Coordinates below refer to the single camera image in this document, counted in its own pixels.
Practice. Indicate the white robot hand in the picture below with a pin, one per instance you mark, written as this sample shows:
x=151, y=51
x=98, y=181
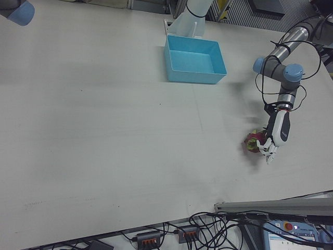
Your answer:
x=280, y=127

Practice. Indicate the pink dragon fruit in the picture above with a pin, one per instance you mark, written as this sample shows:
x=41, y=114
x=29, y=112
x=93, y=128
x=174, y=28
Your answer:
x=251, y=142

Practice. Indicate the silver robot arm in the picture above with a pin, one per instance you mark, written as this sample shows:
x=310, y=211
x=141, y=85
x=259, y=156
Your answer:
x=294, y=35

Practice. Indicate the aluminium profile bar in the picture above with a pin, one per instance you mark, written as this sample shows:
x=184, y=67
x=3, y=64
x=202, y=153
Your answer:
x=273, y=205

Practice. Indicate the robot teach pendant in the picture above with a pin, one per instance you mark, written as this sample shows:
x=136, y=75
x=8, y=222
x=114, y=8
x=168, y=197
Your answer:
x=288, y=235

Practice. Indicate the light blue plastic box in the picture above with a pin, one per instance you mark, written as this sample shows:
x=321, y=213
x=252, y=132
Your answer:
x=193, y=62

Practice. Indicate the dark grey box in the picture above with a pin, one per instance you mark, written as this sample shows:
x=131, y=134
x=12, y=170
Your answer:
x=268, y=7

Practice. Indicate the white stand column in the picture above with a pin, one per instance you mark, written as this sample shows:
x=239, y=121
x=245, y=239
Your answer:
x=188, y=24

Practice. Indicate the grey USB hub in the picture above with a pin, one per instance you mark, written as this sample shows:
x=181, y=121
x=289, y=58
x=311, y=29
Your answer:
x=188, y=233
x=148, y=237

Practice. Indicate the flat black device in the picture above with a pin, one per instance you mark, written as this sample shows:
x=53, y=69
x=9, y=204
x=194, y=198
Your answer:
x=100, y=245

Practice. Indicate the yellow black frame part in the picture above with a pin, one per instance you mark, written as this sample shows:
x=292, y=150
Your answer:
x=224, y=10

